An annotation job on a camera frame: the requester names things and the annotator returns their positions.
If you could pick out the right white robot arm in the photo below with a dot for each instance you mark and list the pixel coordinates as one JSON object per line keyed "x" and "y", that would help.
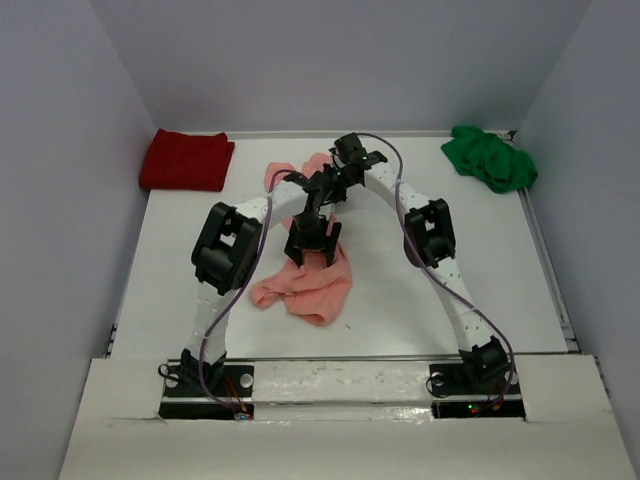
{"x": 487, "y": 364}

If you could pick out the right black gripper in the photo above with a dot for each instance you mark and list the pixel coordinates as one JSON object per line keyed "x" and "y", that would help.
{"x": 310, "y": 185}

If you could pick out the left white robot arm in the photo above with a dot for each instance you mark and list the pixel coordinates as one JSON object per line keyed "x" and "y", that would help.
{"x": 228, "y": 250}

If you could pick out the pink t shirt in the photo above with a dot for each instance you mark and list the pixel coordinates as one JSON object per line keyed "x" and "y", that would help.
{"x": 315, "y": 292}

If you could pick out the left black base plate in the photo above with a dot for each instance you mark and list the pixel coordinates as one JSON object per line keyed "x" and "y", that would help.
{"x": 183, "y": 398}

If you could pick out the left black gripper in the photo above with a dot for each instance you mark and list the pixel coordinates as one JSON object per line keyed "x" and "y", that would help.
{"x": 312, "y": 242}

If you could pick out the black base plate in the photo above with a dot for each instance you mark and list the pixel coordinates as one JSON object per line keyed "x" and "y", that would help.
{"x": 455, "y": 396}
{"x": 183, "y": 398}

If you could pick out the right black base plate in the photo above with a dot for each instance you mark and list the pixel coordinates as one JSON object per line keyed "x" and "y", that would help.
{"x": 455, "y": 396}

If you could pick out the crumpled green t shirt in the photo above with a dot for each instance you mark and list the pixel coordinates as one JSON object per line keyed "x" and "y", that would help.
{"x": 485, "y": 156}

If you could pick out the folded red t shirt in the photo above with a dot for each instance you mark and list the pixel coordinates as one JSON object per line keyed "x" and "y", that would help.
{"x": 178, "y": 161}

